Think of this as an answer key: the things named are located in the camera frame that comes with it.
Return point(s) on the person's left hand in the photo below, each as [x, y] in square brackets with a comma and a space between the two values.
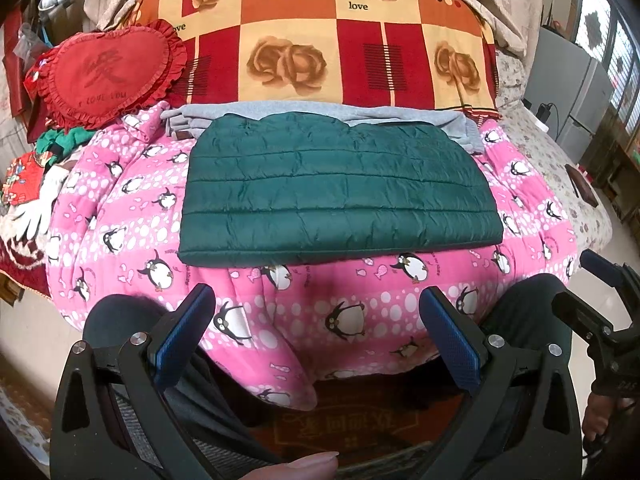
[320, 466]

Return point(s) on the pink penguin quilt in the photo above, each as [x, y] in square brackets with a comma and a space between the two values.
[280, 328]

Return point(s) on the green knitted cloth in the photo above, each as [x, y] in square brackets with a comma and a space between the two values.
[54, 146]

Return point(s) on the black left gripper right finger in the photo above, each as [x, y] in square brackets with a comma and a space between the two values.
[520, 416]

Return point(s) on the grey refrigerator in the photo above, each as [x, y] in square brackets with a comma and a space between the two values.
[569, 91]

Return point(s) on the red orange rose blanket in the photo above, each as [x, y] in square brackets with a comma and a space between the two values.
[424, 54]

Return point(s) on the grey sweatshirt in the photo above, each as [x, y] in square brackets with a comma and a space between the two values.
[193, 119]

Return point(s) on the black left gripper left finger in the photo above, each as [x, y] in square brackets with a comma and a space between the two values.
[90, 439]

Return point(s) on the beige floral bed sheet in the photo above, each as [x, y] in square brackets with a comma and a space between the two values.
[516, 26]

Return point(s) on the dark green puffer jacket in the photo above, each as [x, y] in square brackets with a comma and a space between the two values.
[297, 188]

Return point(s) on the dark wallet on bed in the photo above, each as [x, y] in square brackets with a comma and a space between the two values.
[581, 186]

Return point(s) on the window with lattice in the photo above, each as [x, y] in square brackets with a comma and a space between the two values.
[603, 33]

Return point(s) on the person's right hand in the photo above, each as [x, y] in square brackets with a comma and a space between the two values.
[598, 412]

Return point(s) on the red heart-shaped pillow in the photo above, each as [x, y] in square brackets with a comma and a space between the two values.
[94, 78]

